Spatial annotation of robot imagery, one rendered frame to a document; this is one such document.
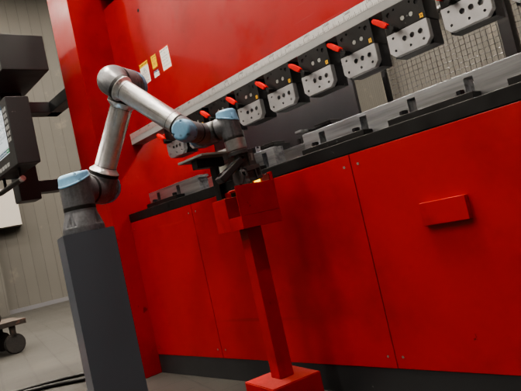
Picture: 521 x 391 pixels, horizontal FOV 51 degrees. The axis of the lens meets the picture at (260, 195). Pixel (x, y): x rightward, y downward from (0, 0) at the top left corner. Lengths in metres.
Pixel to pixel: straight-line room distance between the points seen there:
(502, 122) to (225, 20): 1.35
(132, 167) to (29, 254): 9.39
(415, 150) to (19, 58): 2.26
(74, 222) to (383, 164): 1.10
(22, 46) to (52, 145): 9.57
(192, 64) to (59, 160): 10.22
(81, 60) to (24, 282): 9.51
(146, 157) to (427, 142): 1.92
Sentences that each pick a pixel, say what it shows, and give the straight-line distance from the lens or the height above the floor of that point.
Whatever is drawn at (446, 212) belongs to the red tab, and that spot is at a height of 0.58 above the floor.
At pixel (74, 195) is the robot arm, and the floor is 0.91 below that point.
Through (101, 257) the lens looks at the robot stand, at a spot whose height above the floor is 0.67.
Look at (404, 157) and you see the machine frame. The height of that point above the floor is 0.77.
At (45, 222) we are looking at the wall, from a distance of 12.53.
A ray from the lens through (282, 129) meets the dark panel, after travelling 2.99.
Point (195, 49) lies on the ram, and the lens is 2.67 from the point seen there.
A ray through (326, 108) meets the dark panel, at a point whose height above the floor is 1.15.
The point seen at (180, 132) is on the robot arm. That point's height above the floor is 1.02.
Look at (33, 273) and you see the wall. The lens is 12.45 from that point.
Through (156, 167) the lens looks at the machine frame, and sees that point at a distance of 3.24.
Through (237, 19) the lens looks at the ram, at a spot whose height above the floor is 1.53.
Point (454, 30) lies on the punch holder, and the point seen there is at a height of 1.10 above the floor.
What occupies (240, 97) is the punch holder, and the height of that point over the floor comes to 1.22.
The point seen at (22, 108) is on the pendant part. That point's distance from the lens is 3.17.
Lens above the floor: 0.66
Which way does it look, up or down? 3 degrees up
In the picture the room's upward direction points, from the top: 13 degrees counter-clockwise
